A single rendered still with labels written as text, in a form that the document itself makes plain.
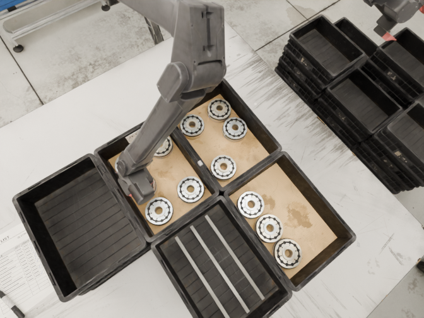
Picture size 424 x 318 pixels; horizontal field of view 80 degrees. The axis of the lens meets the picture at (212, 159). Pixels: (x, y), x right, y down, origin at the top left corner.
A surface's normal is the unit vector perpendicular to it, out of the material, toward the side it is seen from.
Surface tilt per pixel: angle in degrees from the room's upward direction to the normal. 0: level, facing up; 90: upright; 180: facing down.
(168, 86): 63
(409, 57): 0
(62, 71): 0
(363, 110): 0
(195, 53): 57
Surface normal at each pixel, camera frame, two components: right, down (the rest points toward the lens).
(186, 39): -0.68, 0.35
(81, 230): 0.05, -0.33
